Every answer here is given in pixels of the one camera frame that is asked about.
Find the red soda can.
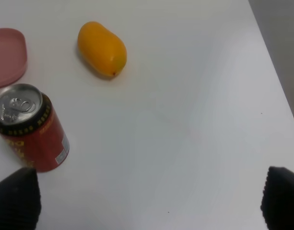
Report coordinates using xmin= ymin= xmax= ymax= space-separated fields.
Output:
xmin=0 ymin=83 xmax=70 ymax=173

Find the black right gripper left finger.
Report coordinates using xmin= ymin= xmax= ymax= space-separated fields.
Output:
xmin=0 ymin=168 xmax=41 ymax=230

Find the yellow mango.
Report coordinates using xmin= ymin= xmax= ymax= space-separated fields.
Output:
xmin=77 ymin=22 xmax=127 ymax=79

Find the pink square plate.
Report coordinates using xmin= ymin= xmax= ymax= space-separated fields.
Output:
xmin=0 ymin=28 xmax=27 ymax=88

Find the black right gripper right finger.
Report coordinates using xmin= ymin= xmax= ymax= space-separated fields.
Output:
xmin=260 ymin=166 xmax=294 ymax=230

